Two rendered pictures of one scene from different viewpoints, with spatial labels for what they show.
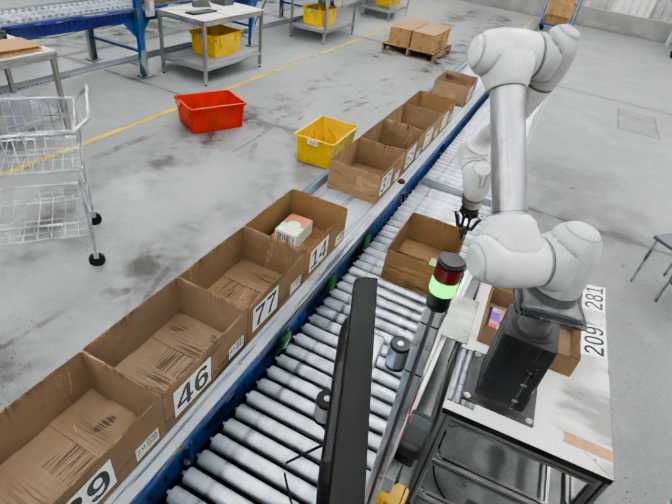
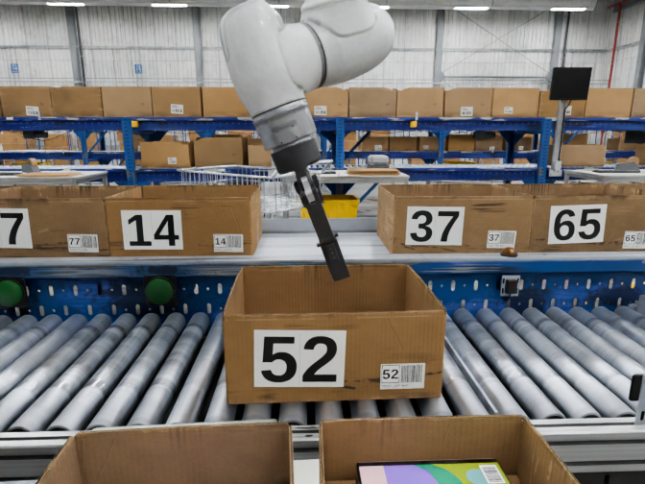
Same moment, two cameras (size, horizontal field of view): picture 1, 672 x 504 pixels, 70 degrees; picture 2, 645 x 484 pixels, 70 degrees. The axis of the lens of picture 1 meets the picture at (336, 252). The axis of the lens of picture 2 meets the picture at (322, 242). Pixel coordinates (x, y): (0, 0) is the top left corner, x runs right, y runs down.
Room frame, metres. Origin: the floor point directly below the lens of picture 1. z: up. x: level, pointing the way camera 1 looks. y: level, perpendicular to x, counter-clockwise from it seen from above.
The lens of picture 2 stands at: (1.54, -1.24, 1.22)
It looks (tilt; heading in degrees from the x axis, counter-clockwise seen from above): 14 degrees down; 67
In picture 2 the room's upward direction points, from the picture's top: straight up
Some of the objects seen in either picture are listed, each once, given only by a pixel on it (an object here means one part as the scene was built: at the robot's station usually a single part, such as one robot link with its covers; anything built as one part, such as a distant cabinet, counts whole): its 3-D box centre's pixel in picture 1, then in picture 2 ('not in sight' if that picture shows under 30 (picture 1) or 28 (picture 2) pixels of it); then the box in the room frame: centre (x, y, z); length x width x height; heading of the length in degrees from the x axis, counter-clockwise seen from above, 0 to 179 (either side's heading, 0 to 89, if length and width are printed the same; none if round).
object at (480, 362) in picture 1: (516, 358); not in sight; (1.22, -0.70, 0.91); 0.26 x 0.26 x 0.33; 72
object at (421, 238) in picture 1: (425, 253); (329, 324); (1.90, -0.43, 0.83); 0.39 x 0.29 x 0.17; 160
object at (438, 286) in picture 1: (446, 277); not in sight; (0.70, -0.21, 1.62); 0.05 x 0.05 x 0.06
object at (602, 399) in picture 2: (439, 222); (553, 357); (2.39, -0.57, 0.72); 0.52 x 0.05 x 0.05; 69
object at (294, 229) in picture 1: (293, 230); not in sight; (1.79, 0.20, 0.92); 0.16 x 0.11 x 0.07; 161
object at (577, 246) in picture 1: (566, 257); not in sight; (1.22, -0.69, 1.38); 0.18 x 0.16 x 0.22; 106
